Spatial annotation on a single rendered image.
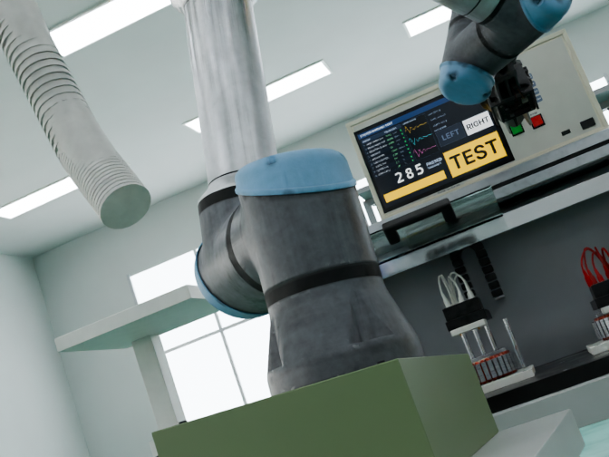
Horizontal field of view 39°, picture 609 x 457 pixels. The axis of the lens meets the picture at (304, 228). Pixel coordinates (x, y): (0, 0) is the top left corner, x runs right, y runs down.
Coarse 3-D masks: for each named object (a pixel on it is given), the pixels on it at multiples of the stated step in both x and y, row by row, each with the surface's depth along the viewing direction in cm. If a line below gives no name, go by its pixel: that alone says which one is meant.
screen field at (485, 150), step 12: (492, 132) 156; (468, 144) 157; (480, 144) 156; (492, 144) 156; (444, 156) 158; (456, 156) 157; (468, 156) 157; (480, 156) 156; (492, 156) 156; (504, 156) 155; (456, 168) 157; (468, 168) 156
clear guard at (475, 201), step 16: (480, 192) 132; (464, 208) 131; (480, 208) 129; (496, 208) 128; (416, 224) 133; (432, 224) 131; (448, 224) 130; (464, 224) 128; (480, 224) 127; (384, 240) 134; (416, 240) 130; (432, 240) 128; (384, 256) 131; (400, 256) 130
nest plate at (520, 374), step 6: (528, 366) 141; (516, 372) 138; (522, 372) 130; (528, 372) 130; (534, 372) 135; (504, 378) 131; (510, 378) 131; (516, 378) 131; (522, 378) 130; (486, 384) 132; (492, 384) 131; (498, 384) 131; (504, 384) 131; (486, 390) 132; (492, 390) 131
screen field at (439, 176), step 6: (438, 174) 158; (444, 174) 158; (420, 180) 159; (426, 180) 158; (432, 180) 158; (438, 180) 158; (408, 186) 159; (414, 186) 159; (420, 186) 158; (426, 186) 158; (390, 192) 160; (396, 192) 160; (402, 192) 159; (408, 192) 159; (390, 198) 160; (396, 198) 159
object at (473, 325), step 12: (468, 300) 146; (480, 300) 151; (444, 312) 146; (456, 312) 146; (468, 312) 145; (480, 312) 145; (456, 324) 146; (468, 324) 145; (480, 324) 142; (492, 336) 153; (468, 348) 154; (480, 348) 154; (492, 348) 153
